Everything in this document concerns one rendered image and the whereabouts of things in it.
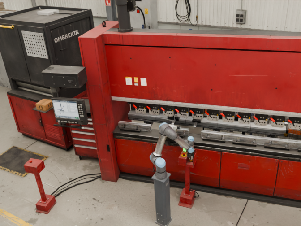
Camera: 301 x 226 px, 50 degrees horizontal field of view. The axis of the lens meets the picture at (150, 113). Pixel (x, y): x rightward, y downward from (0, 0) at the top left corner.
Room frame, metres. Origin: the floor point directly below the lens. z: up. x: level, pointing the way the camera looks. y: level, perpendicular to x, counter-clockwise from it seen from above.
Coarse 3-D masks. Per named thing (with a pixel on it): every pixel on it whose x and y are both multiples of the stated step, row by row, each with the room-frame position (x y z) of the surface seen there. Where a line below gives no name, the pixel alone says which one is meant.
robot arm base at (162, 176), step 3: (156, 171) 3.06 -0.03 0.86; (165, 171) 3.06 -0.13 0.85; (156, 174) 3.05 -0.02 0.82; (159, 174) 3.02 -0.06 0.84; (162, 174) 3.02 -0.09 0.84; (165, 174) 3.04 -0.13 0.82; (156, 177) 3.04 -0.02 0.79; (159, 177) 3.01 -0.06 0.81; (162, 177) 3.02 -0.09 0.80; (165, 177) 3.02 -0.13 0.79
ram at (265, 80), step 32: (128, 64) 4.01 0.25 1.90; (160, 64) 3.87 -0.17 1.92; (192, 64) 3.73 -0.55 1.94; (224, 64) 3.61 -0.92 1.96; (256, 64) 3.49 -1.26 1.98; (288, 64) 3.38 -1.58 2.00; (128, 96) 4.02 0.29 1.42; (160, 96) 3.87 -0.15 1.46; (192, 96) 3.73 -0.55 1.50; (224, 96) 3.60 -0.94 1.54; (256, 96) 3.48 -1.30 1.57; (288, 96) 3.36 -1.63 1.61
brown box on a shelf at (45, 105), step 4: (40, 100) 4.76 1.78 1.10; (44, 100) 4.74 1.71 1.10; (48, 100) 4.73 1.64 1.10; (36, 104) 4.64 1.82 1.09; (40, 104) 4.62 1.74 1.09; (44, 104) 4.60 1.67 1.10; (48, 104) 4.64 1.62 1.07; (36, 108) 4.70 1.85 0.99; (40, 108) 4.61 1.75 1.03; (44, 108) 4.58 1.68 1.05; (48, 108) 4.62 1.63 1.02; (52, 108) 4.67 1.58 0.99; (44, 112) 4.54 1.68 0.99
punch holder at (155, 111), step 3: (150, 105) 3.92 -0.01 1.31; (153, 105) 3.91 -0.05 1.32; (156, 105) 3.89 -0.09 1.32; (159, 105) 3.90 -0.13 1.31; (150, 108) 3.92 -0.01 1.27; (153, 108) 3.91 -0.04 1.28; (156, 108) 3.89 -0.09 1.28; (159, 108) 3.90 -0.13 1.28; (150, 111) 3.92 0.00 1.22; (153, 111) 3.92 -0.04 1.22; (156, 111) 3.89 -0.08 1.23; (159, 111) 3.89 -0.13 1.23; (153, 114) 3.90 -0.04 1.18; (156, 114) 3.89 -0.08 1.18
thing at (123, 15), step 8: (120, 0) 4.07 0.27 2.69; (128, 0) 4.09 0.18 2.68; (120, 8) 4.09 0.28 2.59; (128, 8) 4.09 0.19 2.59; (120, 16) 4.09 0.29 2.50; (128, 16) 4.11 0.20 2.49; (144, 16) 4.20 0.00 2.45; (120, 24) 4.10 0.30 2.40; (128, 24) 4.10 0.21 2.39; (144, 24) 4.21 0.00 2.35
